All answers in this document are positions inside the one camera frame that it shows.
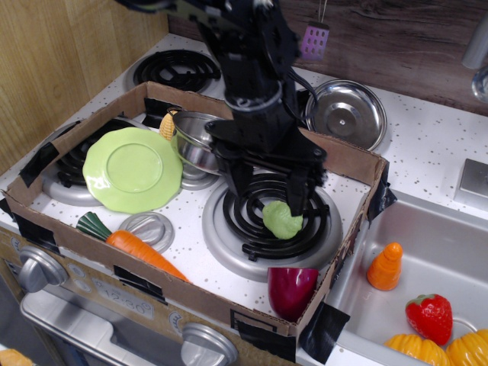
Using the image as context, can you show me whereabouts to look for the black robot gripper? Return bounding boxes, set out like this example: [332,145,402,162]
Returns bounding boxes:
[205,104,326,217]

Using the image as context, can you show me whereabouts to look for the light green toy broccoli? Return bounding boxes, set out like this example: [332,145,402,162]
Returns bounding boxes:
[262,201,303,240]

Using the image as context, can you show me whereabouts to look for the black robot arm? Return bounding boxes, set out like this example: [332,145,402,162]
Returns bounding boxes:
[121,1,326,216]

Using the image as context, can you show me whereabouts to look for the stainless steel pot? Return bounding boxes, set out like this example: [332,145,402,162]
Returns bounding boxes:
[171,111,223,175]

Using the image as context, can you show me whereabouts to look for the steel pot lid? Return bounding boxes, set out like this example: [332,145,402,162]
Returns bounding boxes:
[304,79,387,151]

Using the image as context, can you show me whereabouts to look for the middle grey stove knob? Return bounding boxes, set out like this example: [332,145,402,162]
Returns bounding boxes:
[180,163,220,191]

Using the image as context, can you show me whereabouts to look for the grey stove knob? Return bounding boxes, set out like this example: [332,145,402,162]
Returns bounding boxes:
[119,212,175,254]
[180,163,220,191]

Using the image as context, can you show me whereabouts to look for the back right black burner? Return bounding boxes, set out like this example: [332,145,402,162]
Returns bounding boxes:
[297,88,316,130]

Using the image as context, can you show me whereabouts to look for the dark red cup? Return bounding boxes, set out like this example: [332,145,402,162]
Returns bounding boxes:
[268,267,319,323]

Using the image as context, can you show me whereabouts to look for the yellow toy corn cob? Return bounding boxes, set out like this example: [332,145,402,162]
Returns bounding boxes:
[159,109,178,141]

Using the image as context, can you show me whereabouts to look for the front grey stove knob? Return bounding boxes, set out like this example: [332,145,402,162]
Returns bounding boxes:
[119,212,175,254]

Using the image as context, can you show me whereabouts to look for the light green plate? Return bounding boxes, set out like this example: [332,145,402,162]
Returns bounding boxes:
[82,127,183,214]

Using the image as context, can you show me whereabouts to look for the back left black burner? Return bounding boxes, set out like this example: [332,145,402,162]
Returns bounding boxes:
[122,50,224,100]

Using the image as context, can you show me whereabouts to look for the hanging purple spatula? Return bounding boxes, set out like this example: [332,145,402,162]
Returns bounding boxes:
[300,0,329,61]

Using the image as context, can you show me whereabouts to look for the small orange toy carrot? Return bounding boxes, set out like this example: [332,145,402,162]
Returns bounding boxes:
[367,242,403,291]

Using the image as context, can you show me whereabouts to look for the brown cardboard fence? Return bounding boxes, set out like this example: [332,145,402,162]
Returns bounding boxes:
[2,81,390,339]

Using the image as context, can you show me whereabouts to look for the right oven control knob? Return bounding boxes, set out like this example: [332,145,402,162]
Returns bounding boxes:
[180,323,239,366]

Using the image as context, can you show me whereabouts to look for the oven control knob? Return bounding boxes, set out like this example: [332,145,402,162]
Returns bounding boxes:
[18,246,69,293]
[180,323,239,366]

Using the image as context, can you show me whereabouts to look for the grey metal sink basin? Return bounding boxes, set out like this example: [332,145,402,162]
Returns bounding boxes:
[326,192,487,365]

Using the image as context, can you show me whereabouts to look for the front left black burner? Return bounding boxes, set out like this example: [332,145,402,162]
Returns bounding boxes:
[42,117,148,207]

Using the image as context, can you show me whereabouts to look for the red toy strawberry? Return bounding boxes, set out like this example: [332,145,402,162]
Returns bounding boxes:
[405,294,454,345]

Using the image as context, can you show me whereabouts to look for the left orange toy pumpkin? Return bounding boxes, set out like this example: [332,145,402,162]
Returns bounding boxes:
[384,334,451,366]

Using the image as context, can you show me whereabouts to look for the orange toy pumpkin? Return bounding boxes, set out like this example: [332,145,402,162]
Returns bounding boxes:
[384,334,451,366]
[446,329,487,366]

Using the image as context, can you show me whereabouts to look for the silver faucet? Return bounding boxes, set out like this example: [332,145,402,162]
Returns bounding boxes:
[461,14,487,104]

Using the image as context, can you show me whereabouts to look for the left oven control knob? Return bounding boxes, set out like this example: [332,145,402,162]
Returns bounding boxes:
[18,246,69,293]

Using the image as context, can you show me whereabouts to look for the right orange toy pumpkin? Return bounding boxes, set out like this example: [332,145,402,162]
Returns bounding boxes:
[446,329,487,366]

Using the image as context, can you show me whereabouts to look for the orange object bottom left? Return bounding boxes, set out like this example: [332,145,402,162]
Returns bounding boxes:
[0,349,34,366]

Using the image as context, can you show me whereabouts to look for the silver oven door handle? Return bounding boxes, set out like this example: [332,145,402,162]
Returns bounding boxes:
[20,291,183,365]

